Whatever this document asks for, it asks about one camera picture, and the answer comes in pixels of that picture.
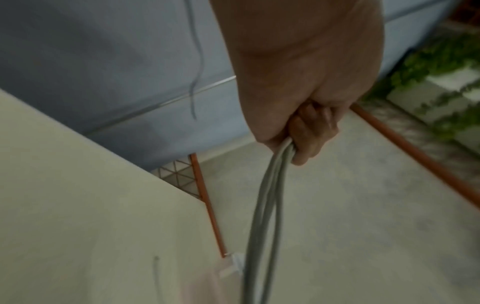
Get thin grey wire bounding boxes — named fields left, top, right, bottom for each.
left=183, top=0, right=207, bottom=121

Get white charging cables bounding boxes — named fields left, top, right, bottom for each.
left=258, top=141, right=297, bottom=304
left=241, top=138, right=294, bottom=304

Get green climbing plants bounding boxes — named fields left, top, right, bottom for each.
left=361, top=29, right=480, bottom=143

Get person's left hand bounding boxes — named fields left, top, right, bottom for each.
left=209, top=0, right=388, bottom=166

